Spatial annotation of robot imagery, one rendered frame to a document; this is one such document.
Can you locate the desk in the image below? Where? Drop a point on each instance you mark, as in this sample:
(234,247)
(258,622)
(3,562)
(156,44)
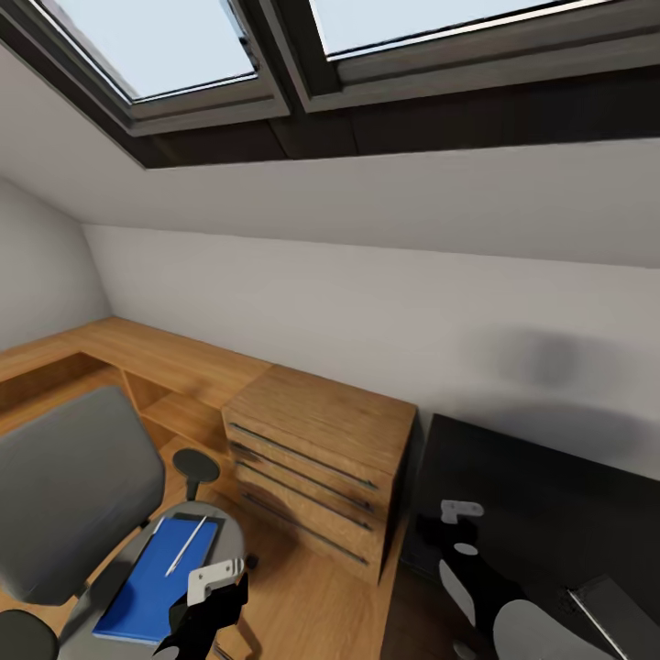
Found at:
(553,522)

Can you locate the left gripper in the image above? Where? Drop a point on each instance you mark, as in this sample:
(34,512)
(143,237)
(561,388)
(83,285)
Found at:
(219,610)

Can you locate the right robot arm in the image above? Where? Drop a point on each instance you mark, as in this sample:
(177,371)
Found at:
(516,628)

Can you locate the folder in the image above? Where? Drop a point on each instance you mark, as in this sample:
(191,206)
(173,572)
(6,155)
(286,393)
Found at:
(140,611)

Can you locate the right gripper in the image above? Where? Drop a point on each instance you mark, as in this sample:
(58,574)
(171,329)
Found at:
(434,530)

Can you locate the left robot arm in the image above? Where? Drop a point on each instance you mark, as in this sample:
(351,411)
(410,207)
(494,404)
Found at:
(196,617)

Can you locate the swivel chair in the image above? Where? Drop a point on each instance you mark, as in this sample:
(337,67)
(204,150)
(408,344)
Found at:
(74,484)

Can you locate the notebook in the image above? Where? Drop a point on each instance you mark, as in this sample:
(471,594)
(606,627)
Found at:
(620,619)

